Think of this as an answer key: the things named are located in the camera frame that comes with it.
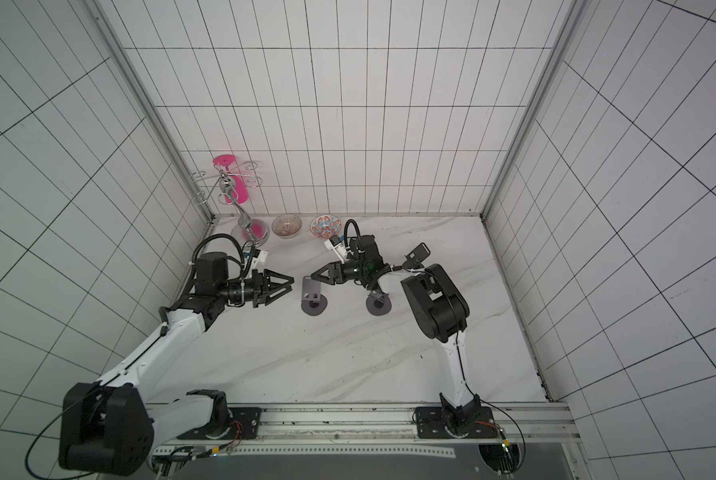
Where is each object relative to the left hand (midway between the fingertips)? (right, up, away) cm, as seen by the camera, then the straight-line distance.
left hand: (289, 288), depth 76 cm
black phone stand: (+37, +7, +22) cm, 44 cm away
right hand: (+6, +4, +15) cm, 17 cm away
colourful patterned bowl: (+5, +17, +38) cm, 42 cm away
